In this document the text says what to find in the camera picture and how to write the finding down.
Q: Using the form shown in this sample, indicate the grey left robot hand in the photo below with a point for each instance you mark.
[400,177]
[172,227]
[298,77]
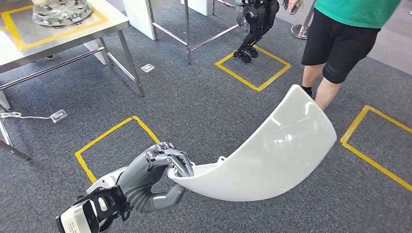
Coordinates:
[141,180]

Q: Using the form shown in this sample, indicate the person's hand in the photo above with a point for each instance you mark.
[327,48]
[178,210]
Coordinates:
[294,4]

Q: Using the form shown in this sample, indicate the white curved plastic panel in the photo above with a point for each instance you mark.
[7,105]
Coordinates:
[273,154]

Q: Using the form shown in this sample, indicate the steel workbench table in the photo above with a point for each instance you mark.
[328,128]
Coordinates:
[48,33]

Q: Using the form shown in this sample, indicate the black humanoid robot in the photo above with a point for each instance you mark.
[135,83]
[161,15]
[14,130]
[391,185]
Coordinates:
[257,19]

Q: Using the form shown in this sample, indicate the person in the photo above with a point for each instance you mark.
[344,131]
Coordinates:
[341,41]

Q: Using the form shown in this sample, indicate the grey floor socket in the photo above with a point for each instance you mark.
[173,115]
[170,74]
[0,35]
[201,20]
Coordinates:
[148,68]
[59,116]

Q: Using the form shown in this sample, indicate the white panel table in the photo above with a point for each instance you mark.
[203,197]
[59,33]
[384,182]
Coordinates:
[138,16]

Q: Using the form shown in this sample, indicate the yellow bench tape outline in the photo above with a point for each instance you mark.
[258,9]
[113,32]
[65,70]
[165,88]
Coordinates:
[64,34]

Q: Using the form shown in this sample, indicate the grey wheel hubcap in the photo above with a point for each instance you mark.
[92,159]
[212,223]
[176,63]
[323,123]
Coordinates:
[61,13]

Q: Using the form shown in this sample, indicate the chrome barrier post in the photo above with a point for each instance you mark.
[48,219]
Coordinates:
[299,32]

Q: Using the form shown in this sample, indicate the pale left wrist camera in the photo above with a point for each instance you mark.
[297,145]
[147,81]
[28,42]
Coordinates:
[77,220]

